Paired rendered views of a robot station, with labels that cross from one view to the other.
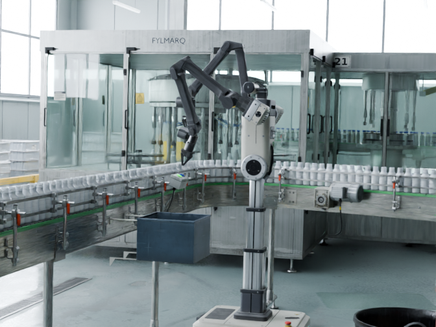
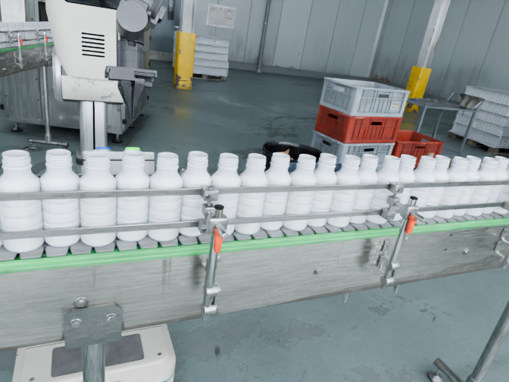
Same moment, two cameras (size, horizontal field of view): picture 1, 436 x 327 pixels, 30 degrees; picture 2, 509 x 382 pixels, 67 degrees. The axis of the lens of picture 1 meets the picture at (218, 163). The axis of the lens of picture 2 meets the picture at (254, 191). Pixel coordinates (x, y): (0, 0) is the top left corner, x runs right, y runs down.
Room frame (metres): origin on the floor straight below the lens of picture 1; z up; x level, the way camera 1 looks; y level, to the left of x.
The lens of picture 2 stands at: (5.34, 1.01, 1.40)
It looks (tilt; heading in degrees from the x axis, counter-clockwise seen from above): 23 degrees down; 229
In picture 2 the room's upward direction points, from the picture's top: 9 degrees clockwise
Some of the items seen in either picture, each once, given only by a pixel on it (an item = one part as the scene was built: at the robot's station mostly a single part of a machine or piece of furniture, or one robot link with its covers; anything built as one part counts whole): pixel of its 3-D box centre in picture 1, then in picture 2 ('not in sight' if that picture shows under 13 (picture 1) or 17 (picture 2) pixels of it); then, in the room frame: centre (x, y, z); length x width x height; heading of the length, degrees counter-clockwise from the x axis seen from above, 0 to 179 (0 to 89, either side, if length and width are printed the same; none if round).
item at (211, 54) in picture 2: not in sight; (200, 56); (-0.12, -8.15, 0.50); 1.24 x 1.03 x 1.00; 168
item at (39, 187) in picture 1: (38, 201); not in sight; (3.61, 0.79, 1.08); 0.06 x 0.06 x 0.17
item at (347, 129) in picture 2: not in sight; (357, 123); (2.57, -0.95, 0.78); 0.61 x 0.41 x 0.22; 172
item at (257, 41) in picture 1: (203, 145); not in sight; (9.42, 0.18, 1.18); 2.88 x 2.73 x 2.35; 75
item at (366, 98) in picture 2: not in sight; (363, 97); (2.58, -0.95, 1.00); 0.61 x 0.41 x 0.22; 172
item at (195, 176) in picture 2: (148, 180); (194, 194); (4.98, 0.42, 1.08); 0.06 x 0.06 x 0.17
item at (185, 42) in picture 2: not in sight; (184, 60); (1.27, -6.45, 0.55); 0.40 x 0.40 x 1.10; 75
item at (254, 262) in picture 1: (254, 279); not in sight; (4.97, -0.24, 0.49); 0.13 x 0.13 x 0.40; 75
